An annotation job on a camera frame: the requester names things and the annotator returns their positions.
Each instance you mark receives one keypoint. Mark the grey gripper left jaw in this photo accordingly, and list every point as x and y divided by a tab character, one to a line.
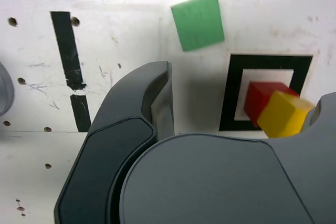
105	155

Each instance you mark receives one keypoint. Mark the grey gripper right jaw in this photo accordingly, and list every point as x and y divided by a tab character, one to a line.
223	182

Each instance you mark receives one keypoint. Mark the yellow cube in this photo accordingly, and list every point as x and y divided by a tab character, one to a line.
281	116

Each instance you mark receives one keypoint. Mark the red cube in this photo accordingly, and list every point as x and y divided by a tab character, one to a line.
256	100

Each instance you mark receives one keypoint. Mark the green cube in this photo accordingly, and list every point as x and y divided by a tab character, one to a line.
198	22

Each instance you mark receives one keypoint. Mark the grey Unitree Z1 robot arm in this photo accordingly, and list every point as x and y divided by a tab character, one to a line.
5	90

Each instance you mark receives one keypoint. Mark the black tape square outline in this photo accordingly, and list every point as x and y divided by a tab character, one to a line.
233	90

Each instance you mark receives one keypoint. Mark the black tape strip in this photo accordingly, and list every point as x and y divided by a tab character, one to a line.
65	45

